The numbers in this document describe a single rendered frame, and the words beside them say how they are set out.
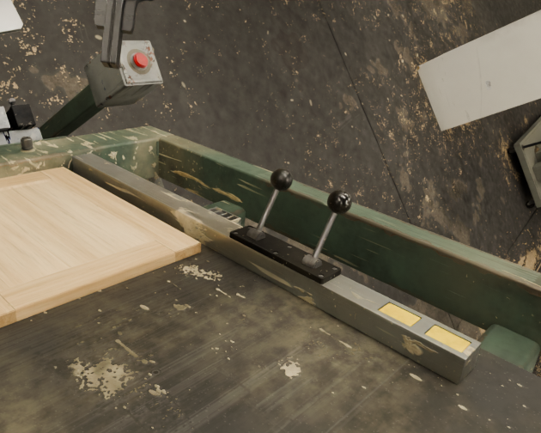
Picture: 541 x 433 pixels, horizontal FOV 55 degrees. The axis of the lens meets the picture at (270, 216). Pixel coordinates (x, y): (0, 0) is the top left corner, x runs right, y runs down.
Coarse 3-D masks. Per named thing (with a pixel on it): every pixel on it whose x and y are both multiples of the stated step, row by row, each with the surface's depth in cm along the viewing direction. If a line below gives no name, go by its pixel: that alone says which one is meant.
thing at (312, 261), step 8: (336, 192) 78; (344, 192) 78; (328, 200) 78; (336, 200) 77; (344, 200) 77; (336, 208) 78; (344, 208) 78; (336, 216) 79; (328, 224) 79; (328, 232) 79; (320, 240) 79; (320, 248) 79; (312, 256) 79; (304, 264) 79; (312, 264) 78; (320, 264) 79
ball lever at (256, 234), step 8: (280, 168) 86; (272, 176) 85; (280, 176) 84; (288, 176) 85; (272, 184) 85; (280, 184) 85; (288, 184) 85; (272, 192) 86; (272, 200) 86; (264, 216) 86; (248, 232) 86; (256, 232) 85; (256, 240) 85
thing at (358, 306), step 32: (96, 160) 118; (128, 192) 106; (160, 192) 103; (192, 224) 93; (224, 224) 92; (256, 256) 84; (288, 288) 80; (320, 288) 76; (352, 288) 75; (352, 320) 73; (384, 320) 69; (416, 352) 67; (448, 352) 64
